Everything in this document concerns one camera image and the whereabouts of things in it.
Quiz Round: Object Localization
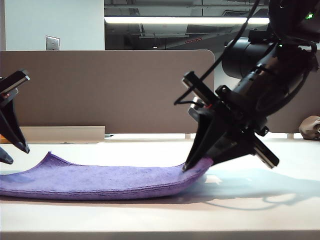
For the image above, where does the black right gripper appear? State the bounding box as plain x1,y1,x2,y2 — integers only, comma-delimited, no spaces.
181,70,280,173

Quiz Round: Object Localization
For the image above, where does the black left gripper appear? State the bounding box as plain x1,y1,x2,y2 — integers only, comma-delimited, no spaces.
0,69,32,165

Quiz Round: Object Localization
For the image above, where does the purple microfiber cloth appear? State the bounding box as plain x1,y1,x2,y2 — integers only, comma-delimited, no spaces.
0,151,215,201

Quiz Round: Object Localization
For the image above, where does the crumpled brown cloth bag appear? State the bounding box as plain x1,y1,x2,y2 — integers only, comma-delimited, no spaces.
298,115,320,140

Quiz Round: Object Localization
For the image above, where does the brown desk divider panel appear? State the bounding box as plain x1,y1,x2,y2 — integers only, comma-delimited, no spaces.
266,49,320,134
0,49,216,135

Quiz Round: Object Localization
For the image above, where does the long ceiling light strip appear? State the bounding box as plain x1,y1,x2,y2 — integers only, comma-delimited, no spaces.
104,16,270,26

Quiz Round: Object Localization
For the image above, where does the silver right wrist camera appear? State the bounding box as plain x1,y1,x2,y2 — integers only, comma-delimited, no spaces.
188,97,208,121

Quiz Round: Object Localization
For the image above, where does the beige desk cable tray lid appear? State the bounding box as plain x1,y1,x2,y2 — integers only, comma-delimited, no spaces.
19,125,106,145

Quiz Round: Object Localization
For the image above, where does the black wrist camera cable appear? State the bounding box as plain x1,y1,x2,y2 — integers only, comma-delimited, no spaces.
173,0,262,106

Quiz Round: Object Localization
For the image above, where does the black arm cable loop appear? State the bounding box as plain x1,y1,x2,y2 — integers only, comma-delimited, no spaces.
264,67,312,118

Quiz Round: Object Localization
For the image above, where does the metal wall switch plate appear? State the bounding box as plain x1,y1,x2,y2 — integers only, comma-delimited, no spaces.
45,36,61,52

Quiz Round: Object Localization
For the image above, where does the grey ceiling air duct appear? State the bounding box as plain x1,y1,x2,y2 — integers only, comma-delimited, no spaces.
138,23,190,39

